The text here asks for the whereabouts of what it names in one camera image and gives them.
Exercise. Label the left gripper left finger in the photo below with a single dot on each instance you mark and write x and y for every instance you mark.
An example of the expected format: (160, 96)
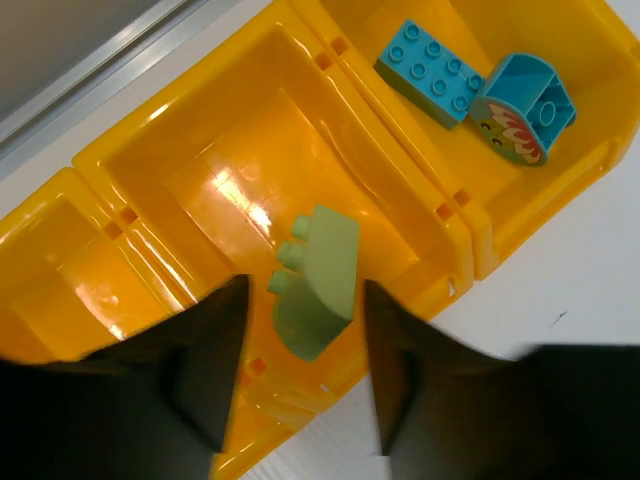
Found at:
(154, 406)

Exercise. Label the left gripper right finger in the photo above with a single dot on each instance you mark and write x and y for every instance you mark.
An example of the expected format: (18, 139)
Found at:
(447, 411)

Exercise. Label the light green curved lego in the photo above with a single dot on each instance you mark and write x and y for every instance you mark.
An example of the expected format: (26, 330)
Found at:
(315, 288)

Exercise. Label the blue round lego brick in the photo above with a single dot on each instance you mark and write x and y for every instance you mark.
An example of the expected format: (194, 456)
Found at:
(522, 109)

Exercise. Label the aluminium rail frame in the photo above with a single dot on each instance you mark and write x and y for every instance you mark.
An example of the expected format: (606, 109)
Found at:
(54, 52)

